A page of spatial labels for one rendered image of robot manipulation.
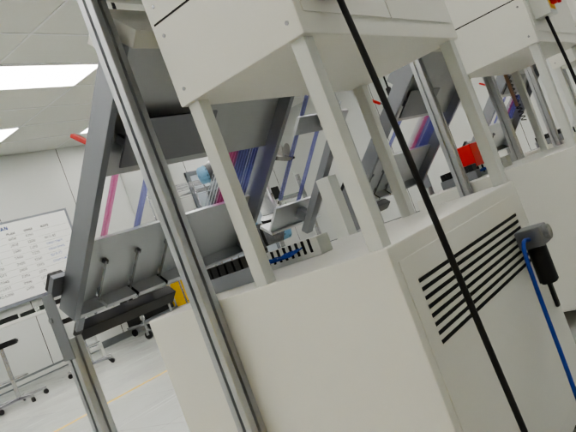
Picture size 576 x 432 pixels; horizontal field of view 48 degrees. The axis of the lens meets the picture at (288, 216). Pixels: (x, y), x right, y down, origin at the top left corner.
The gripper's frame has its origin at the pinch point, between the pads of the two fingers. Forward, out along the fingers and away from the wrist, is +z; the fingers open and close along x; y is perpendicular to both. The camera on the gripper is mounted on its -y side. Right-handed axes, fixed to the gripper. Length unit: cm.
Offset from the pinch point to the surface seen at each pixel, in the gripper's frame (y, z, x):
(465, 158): -16, 18, 139
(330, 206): -17.3, 14.1, 8.0
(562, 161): 7, 88, 40
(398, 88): 26, 23, 39
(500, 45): 45, 61, 40
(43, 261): -279, -610, 286
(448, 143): 8, 48, 35
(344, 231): -25.8, 20.9, 8.1
